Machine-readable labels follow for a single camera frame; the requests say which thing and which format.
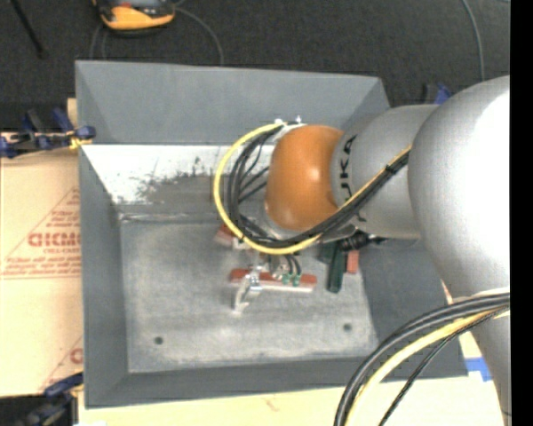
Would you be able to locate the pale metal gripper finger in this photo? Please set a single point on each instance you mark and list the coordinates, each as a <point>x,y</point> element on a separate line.
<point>240,297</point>
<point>254,282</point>

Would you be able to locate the red-brown flat block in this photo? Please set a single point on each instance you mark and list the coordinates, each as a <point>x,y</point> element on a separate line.
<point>308,281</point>
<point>352,262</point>

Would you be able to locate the grey metal bin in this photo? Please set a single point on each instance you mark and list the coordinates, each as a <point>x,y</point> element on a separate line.
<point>182,291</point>

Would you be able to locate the brown cardboard board, red print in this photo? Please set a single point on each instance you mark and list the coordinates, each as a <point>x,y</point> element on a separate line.
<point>35,282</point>

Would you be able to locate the black cylinder on white bracket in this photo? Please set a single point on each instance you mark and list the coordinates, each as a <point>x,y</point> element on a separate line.
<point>355,241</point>

